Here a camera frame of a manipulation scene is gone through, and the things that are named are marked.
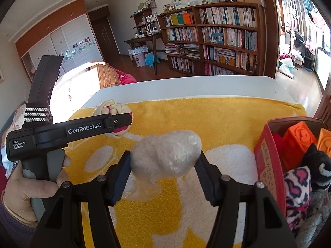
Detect cream and pink sock ball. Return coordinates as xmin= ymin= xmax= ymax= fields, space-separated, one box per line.
xmin=93 ymin=99 xmax=134 ymax=137

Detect red metal tin container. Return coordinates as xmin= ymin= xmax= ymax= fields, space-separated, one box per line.
xmin=254 ymin=117 xmax=331 ymax=248

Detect light grey knit sock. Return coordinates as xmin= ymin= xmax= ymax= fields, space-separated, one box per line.
xmin=295 ymin=186 xmax=331 ymax=248

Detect black glitter sock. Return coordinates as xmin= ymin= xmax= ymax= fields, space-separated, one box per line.
xmin=301 ymin=143 xmax=331 ymax=190

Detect white storage box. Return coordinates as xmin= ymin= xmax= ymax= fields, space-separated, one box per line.
xmin=127 ymin=45 xmax=149 ymax=56

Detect blue plastic stool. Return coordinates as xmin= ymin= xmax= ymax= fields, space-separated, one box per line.
xmin=144 ymin=52 xmax=156 ymax=67

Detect red-orange embossed toy cube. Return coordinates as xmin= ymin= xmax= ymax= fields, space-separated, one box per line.
xmin=282 ymin=121 xmax=318 ymax=171

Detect wooden desk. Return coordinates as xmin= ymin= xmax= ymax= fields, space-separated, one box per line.
xmin=125 ymin=32 xmax=162 ymax=76

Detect white sliding door wardrobe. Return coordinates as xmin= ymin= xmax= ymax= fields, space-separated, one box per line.
xmin=15 ymin=0 xmax=104 ymax=83

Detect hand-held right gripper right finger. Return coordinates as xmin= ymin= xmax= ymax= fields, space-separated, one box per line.
xmin=195 ymin=151 xmax=295 ymax=248

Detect person's left hand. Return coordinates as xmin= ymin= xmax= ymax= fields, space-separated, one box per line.
xmin=4 ymin=155 xmax=71 ymax=224

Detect small wooden desktop shelf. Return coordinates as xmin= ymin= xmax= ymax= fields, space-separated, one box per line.
xmin=133 ymin=7 xmax=159 ymax=36

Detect rows of shelved books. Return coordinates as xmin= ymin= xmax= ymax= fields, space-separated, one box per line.
xmin=163 ymin=6 xmax=259 ymax=76

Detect white and pink bin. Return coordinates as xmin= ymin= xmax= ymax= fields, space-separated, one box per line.
xmin=133 ymin=52 xmax=145 ymax=68

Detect orange plaid pillow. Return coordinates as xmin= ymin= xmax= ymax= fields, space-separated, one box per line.
xmin=89 ymin=61 xmax=122 ymax=87

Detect clothes rack with clothes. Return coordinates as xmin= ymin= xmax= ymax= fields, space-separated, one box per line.
xmin=284 ymin=28 xmax=316 ymax=68

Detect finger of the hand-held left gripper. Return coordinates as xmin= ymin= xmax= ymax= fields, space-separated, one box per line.
xmin=34 ymin=113 xmax=133 ymax=149

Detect wooden bookshelf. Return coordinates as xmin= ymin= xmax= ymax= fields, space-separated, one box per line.
xmin=157 ymin=3 xmax=267 ymax=77

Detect yellow white patterned towel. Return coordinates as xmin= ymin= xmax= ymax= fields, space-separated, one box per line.
xmin=61 ymin=97 xmax=311 ymax=248

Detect leopard print sock ball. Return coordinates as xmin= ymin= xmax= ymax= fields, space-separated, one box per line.
xmin=286 ymin=201 xmax=310 ymax=238
xmin=284 ymin=167 xmax=312 ymax=204

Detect dark wooden room door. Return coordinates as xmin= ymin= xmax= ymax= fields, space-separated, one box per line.
xmin=88 ymin=6 xmax=121 ymax=63

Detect red round soft toy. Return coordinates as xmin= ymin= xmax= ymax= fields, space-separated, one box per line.
xmin=271 ymin=133 xmax=284 ymax=159

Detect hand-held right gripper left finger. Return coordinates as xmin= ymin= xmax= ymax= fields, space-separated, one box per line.
xmin=37 ymin=150 xmax=132 ymax=248

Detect white plastic bag bundle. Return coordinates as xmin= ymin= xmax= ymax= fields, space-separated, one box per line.
xmin=129 ymin=130 xmax=203 ymax=202

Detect person's left forearm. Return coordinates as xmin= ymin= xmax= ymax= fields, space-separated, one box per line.
xmin=0 ymin=190 xmax=39 ymax=248

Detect pink cushion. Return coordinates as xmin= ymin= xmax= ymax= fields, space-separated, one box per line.
xmin=115 ymin=68 xmax=138 ymax=86

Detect orange plastic mount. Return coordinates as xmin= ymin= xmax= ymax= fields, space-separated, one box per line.
xmin=317 ymin=128 xmax=331 ymax=159

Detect carved brown wooden door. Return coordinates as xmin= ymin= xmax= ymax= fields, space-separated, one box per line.
xmin=314 ymin=83 xmax=331 ymax=127

